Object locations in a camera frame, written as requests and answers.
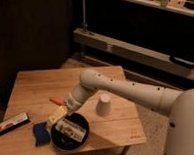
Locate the long grey case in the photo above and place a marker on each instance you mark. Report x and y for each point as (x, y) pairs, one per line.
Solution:
(130, 51)

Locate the metal vertical pole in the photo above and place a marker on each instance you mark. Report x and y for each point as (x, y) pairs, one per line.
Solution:
(84, 24)

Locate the white printed box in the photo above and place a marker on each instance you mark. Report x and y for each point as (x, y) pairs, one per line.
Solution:
(70, 129)

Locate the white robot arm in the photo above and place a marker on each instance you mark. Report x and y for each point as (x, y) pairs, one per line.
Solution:
(91, 81)

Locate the orange carrot toy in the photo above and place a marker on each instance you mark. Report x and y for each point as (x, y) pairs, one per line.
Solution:
(58, 101)

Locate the black round bowl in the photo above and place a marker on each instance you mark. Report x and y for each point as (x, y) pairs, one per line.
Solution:
(63, 142)

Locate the black case handle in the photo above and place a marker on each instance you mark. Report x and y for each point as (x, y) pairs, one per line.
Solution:
(184, 63)

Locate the black red toothpaste box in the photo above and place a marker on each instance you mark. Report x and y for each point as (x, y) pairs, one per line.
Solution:
(14, 122)

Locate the blue sponge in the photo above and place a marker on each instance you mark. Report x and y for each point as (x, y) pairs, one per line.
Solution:
(41, 134)

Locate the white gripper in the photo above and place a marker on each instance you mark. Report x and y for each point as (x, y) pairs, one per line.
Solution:
(74, 100)

